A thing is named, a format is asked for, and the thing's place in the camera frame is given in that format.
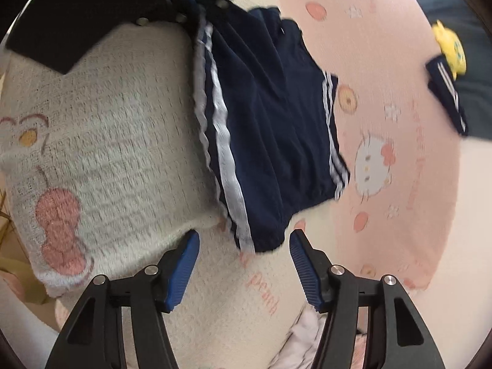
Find navy striped garment on sofa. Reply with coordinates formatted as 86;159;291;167
425;55;469;136

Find pink cream Hello Kitty blanket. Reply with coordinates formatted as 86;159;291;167
2;0;444;368

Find navy shorts white stripes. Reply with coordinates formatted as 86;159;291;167
185;0;350;253

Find white and dark clothes pile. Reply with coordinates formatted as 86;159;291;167
268;304;369;369

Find yellow plush toy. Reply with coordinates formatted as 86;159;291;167
432;20;467;79

